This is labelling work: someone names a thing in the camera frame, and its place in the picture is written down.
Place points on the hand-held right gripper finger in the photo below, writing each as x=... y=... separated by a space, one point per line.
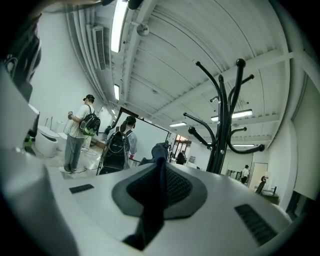
x=155 y=200

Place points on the dark blue fabric item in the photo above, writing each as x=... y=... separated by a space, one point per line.
x=160 y=150

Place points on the black metal coat stand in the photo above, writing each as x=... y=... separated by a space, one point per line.
x=222 y=130

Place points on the black-framed whiteboard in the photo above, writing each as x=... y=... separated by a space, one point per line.
x=150 y=137

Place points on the long ceiling light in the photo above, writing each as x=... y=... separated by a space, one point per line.
x=119 y=25
x=116 y=92
x=241 y=114
x=243 y=145
x=178 y=124

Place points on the black and green backpack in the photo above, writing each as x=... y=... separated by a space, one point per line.
x=90 y=124

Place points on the black office chair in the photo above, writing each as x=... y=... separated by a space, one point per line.
x=260 y=186

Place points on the beige door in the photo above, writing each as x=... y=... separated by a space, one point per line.
x=258 y=172

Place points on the white round toilet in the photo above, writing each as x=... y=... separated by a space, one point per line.
x=46 y=142

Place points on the white air conditioner unit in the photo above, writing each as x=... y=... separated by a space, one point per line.
x=99 y=47

